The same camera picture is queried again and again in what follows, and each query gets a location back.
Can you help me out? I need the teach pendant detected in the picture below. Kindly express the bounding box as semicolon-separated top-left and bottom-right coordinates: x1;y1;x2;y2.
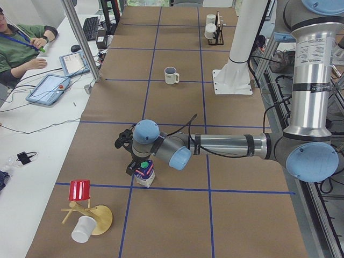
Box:
59;51;90;77
25;74;71;106

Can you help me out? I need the small metal cylinder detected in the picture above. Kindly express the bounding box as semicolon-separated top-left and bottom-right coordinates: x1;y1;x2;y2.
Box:
84;84;92;94

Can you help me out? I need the red plastic cup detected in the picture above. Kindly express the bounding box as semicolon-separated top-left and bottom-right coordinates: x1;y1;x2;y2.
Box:
68;179;90;201

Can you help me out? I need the black power box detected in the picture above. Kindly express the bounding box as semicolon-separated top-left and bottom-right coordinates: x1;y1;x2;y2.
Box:
96;29;112;49

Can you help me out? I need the black adapter with cable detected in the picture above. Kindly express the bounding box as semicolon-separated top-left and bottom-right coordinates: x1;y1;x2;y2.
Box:
17;152;37;165

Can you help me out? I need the clear plastic wrapper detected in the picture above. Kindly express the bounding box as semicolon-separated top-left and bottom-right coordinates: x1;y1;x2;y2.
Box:
4;155;23;170

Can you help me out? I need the black keyboard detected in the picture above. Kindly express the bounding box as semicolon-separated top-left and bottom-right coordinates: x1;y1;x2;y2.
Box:
83;17;99;41

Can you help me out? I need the white plastic cup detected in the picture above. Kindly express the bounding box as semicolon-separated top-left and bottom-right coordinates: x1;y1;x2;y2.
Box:
71;216;97;243

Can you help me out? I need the teach pendant near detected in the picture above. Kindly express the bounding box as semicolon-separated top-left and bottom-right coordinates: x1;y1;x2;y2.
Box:
25;74;71;106

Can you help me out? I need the black computer mouse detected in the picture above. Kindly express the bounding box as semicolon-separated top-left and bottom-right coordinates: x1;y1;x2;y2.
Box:
70;45;81;53

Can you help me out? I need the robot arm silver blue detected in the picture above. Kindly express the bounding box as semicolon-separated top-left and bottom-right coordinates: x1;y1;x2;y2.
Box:
115;1;343;182

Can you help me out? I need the person left hand on table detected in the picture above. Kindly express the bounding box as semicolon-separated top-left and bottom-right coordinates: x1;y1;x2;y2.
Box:
27;58;47;70

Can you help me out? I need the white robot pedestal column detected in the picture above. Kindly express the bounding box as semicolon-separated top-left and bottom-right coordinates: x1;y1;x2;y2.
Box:
213;0;269;95

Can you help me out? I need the aluminium frame post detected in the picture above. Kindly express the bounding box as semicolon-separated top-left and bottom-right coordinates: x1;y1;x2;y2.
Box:
61;0;101;82

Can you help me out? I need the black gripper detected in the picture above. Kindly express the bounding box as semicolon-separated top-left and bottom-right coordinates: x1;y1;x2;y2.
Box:
126;150;151;175

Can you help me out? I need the person in green shirt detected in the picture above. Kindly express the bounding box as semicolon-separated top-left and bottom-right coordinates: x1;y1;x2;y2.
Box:
1;11;58;88

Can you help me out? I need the white mug front on rack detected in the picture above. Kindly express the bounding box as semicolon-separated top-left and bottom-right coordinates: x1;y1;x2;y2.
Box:
204;23;217;40

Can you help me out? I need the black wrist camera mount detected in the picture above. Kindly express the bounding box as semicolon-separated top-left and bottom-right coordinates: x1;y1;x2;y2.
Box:
114;129;133;152

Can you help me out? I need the wooden cup tree stand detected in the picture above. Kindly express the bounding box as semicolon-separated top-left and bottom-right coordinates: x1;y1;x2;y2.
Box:
61;197;113;237

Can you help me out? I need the white mug on rack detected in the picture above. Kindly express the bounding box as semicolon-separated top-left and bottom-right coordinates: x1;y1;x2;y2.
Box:
206;13;216;25
204;23;217;40

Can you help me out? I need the white mug with dark inside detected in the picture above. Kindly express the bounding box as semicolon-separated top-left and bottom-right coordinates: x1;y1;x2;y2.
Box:
164;67;180;85

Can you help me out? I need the person right hand raised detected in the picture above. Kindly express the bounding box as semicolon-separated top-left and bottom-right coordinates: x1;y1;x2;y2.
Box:
30;38;47;49

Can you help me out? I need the white mug rear on rack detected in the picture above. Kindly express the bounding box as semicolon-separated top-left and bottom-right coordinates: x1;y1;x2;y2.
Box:
206;13;216;25

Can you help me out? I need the blue white milk carton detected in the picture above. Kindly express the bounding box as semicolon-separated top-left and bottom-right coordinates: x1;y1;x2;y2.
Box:
134;160;155;188

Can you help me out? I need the black wire mug rack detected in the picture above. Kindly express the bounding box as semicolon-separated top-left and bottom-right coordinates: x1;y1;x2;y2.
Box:
207;11;224;46

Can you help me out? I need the teach pendant far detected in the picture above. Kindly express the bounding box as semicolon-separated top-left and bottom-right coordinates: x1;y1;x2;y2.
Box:
59;51;90;77

